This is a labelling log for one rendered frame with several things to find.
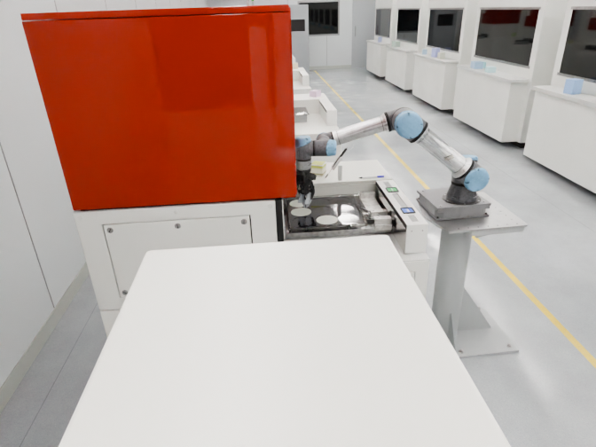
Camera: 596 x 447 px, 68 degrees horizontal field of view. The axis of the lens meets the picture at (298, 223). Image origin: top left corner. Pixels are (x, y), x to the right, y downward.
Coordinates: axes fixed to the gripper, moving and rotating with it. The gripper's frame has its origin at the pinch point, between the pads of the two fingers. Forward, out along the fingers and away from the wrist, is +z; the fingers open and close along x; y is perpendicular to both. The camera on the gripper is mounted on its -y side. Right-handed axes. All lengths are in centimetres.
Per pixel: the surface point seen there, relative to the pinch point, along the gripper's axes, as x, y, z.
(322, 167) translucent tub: -3.6, -27.4, -10.9
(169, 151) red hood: -7, 81, -50
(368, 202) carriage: 25.1, -22.2, 3.3
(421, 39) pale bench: -145, -847, -22
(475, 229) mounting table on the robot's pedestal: 79, -25, 9
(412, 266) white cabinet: 59, 16, 12
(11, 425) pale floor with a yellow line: -108, 114, 91
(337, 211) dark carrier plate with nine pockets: 16.2, -1.5, 1.4
